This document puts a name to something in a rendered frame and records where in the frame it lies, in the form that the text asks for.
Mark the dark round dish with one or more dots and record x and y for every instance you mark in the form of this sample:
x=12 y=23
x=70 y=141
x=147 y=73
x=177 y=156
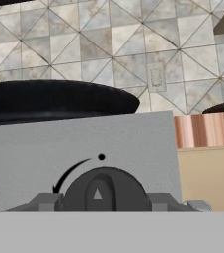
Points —
x=223 y=107

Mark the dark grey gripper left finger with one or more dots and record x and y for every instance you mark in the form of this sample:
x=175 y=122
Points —
x=46 y=199

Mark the white wall outlet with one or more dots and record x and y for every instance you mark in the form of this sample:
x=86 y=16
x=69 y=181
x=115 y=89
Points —
x=156 y=78

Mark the beige cabinet front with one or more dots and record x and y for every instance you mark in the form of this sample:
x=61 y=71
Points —
x=210 y=178

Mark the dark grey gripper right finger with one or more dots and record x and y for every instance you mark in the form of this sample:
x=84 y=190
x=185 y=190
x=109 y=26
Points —
x=161 y=198

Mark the black pan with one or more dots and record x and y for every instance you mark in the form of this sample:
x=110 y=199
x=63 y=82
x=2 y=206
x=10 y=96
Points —
x=51 y=100

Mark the dark overhead cabinet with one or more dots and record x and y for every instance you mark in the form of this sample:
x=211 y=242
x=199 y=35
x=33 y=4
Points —
x=5 y=2

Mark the black stove knob with triangle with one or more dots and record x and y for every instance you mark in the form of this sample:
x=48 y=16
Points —
x=107 y=187

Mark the grey stove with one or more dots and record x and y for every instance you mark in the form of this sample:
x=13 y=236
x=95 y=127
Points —
x=84 y=141

